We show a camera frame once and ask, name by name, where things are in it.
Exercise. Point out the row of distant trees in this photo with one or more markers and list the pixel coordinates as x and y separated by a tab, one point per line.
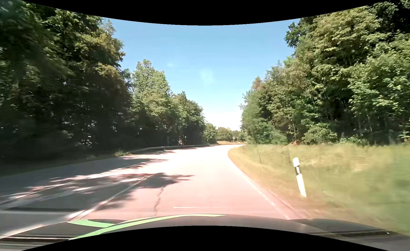
229	134

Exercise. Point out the grey asphalt road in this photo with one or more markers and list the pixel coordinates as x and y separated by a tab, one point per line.
198	181

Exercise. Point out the car's own bonnet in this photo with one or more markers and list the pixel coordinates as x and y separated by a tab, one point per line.
226	223

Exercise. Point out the road markings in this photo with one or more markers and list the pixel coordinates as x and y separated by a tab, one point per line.
104	202

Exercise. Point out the wood of green trees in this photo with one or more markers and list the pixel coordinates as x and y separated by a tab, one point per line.
337	87

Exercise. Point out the dry grass verge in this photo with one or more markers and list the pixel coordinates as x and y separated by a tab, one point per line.
348	177

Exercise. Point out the wood of dark trees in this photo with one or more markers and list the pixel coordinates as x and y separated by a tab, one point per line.
51	87

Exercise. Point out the grey metal guard rail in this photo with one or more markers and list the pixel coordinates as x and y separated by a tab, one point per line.
170	147

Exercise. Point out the white black marker post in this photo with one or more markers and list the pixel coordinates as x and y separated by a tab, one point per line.
299	179

